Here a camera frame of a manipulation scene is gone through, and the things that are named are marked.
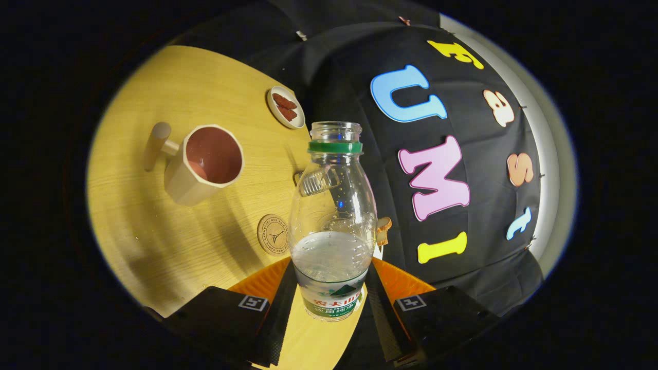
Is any wooden table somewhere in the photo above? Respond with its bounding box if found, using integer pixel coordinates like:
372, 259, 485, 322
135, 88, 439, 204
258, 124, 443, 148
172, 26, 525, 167
86, 45, 369, 370

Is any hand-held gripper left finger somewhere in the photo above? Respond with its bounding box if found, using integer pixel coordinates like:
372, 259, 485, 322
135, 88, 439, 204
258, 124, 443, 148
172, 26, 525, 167
145, 257, 300, 367

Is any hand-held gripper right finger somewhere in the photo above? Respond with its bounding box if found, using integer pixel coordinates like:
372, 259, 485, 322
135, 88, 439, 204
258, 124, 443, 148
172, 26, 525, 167
365, 257, 501, 369

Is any small white plate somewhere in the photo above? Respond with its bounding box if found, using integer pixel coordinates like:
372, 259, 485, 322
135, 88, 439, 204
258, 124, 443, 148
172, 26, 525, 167
266, 86, 305, 130

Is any beige cup with handle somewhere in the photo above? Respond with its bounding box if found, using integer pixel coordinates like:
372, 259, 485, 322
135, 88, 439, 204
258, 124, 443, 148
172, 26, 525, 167
143, 122, 245, 207

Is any round wooden coaster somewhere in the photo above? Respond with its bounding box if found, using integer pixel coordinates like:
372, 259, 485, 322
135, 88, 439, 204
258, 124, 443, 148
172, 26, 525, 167
257, 214, 297, 257

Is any clear plastic juice bottle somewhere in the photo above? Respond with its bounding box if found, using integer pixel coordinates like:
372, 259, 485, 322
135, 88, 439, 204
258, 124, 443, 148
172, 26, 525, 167
288, 121, 378, 322

